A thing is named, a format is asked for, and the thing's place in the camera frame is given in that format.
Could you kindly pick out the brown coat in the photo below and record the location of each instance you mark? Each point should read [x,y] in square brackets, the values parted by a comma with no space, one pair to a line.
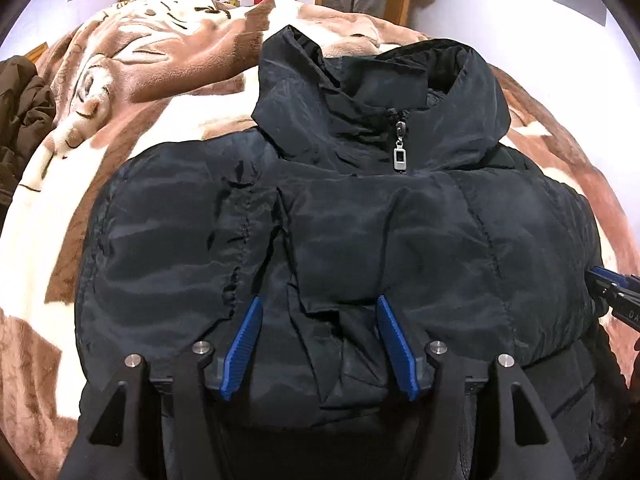
[22,110]

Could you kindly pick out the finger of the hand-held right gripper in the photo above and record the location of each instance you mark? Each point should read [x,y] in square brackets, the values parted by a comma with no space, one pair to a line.
[617,285]

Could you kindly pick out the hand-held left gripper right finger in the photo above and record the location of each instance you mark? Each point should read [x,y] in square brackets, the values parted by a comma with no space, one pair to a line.
[397,345]

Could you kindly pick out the wooden bed frame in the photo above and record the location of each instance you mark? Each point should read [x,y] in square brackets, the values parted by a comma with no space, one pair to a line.
[36,52]

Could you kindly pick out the brown and cream printed blanket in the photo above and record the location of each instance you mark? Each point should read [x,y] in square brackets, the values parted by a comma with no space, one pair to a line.
[150,85]

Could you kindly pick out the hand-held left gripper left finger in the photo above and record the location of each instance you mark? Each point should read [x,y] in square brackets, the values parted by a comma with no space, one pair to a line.
[242,345]

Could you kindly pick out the black puffer jacket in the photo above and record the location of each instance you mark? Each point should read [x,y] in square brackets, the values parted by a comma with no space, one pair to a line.
[350,235]

